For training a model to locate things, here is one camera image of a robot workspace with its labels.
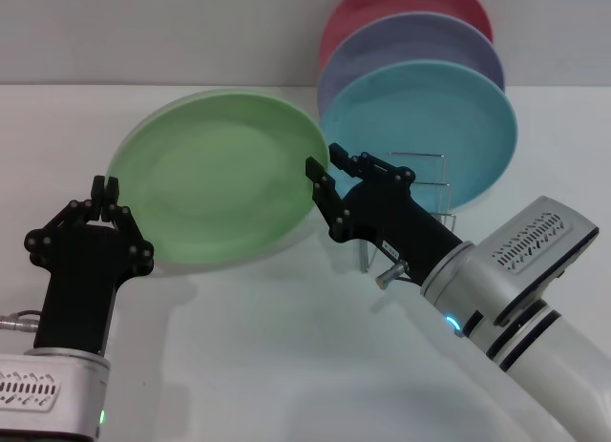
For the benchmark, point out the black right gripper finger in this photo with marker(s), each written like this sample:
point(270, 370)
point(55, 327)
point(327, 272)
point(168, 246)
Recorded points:
point(331, 208)
point(382, 170)

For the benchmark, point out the left wrist camera housing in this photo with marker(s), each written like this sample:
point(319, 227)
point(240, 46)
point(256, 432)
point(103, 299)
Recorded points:
point(28, 389)

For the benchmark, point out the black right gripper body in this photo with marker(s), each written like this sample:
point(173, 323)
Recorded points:
point(401, 222)

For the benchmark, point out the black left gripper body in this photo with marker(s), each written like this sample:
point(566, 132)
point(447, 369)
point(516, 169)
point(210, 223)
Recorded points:
point(81, 289)

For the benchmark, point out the purple plastic plate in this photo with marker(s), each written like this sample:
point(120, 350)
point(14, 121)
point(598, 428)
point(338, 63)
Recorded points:
point(410, 41)

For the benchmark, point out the right wrist camera housing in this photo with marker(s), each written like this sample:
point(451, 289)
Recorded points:
point(534, 241)

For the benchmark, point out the red plastic plate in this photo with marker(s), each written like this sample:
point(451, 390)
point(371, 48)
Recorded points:
point(410, 0)

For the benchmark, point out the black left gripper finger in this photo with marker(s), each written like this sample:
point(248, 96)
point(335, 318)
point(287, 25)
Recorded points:
point(57, 222)
point(136, 244)

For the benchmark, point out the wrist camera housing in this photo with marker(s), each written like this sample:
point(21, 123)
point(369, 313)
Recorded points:
point(28, 389)
point(534, 241)

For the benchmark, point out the cyan plastic plate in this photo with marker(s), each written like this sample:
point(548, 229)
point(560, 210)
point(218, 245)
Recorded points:
point(429, 122)

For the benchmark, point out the green plastic plate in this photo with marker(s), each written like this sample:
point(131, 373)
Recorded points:
point(215, 184)

